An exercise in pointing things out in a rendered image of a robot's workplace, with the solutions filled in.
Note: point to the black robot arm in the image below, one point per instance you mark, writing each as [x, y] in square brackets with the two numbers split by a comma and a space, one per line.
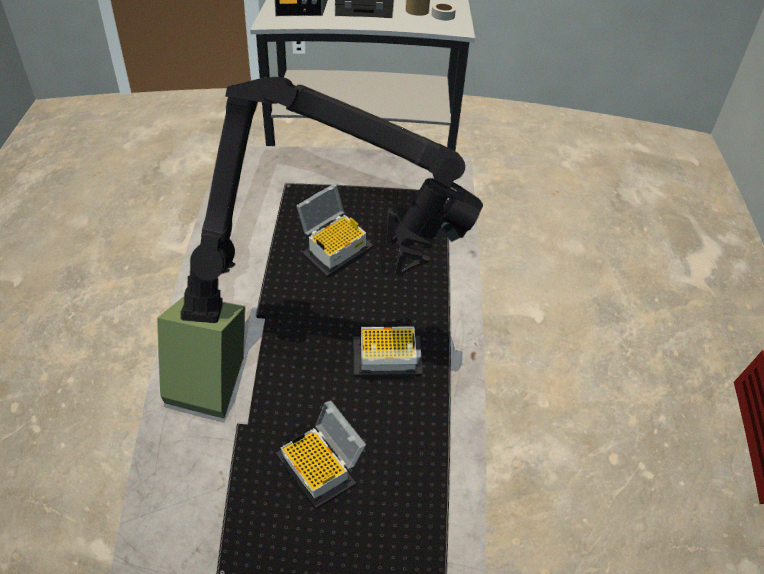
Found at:
[213, 258]

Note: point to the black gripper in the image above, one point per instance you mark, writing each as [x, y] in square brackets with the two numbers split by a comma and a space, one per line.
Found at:
[406, 234]

